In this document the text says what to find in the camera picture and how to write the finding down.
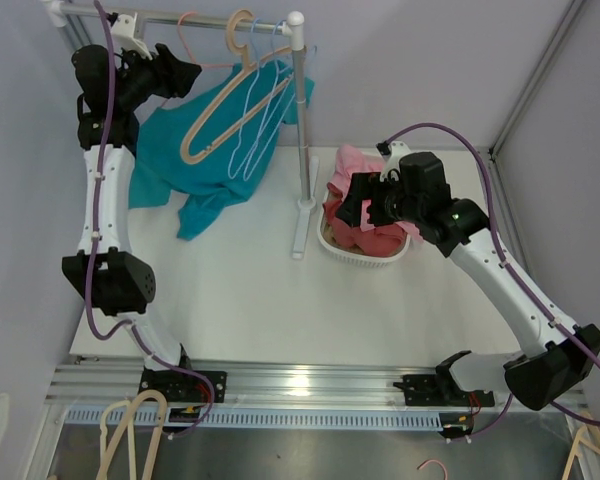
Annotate beige hangers bottom left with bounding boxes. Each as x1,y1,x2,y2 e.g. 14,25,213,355
96,390,167,480

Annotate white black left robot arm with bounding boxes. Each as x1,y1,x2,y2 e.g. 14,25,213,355
61,44,201,401

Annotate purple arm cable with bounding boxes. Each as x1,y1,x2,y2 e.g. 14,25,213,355
83,0,215,440
375,121,600,444

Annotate white perforated plastic basket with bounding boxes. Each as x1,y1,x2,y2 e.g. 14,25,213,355
317,192,412,267

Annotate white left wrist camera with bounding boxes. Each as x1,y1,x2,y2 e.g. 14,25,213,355
110,12,153,60

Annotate light pink t shirt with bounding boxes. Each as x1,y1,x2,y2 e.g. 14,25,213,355
327,145,423,243

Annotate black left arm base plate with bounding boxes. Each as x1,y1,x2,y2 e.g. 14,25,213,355
138,369,227,403

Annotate beige hanger bottom right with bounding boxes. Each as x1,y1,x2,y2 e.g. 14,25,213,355
561,418,600,480

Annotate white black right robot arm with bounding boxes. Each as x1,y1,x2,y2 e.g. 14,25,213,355
337,152,600,411

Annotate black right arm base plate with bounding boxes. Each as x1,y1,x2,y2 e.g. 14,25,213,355
393,374,495,407

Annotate beige wooden hanger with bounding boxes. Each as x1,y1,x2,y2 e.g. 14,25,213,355
179,8,307,165

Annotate metal clothes rack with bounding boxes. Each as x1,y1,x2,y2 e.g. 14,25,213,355
39,0,322,260

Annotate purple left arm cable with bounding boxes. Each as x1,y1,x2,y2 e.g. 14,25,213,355
83,0,215,440

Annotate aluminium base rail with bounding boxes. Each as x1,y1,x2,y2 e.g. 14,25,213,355
44,356,433,411

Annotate white slotted cable duct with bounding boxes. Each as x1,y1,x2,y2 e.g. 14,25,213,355
64,405,443,432

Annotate beige t shirt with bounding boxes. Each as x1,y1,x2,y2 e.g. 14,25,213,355
320,194,406,259

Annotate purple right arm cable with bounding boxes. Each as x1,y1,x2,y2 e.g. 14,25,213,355
375,121,600,444

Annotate aluminium frame post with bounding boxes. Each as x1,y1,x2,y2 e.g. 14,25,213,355
489,0,589,159

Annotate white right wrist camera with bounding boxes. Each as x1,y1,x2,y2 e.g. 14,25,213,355
376,141,412,178

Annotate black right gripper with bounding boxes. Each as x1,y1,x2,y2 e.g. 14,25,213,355
335,173,423,229

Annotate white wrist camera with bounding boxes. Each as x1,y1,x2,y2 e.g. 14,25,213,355
376,141,412,178
110,12,153,60

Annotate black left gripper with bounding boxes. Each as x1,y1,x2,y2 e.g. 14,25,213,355
115,40,201,111

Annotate teal t shirt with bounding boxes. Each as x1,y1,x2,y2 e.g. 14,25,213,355
128,61,297,240

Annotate pink hanger on floor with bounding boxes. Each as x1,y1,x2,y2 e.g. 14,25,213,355
416,458,449,480

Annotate pink wire hanger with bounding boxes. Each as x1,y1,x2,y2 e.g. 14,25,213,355
159,11,241,109

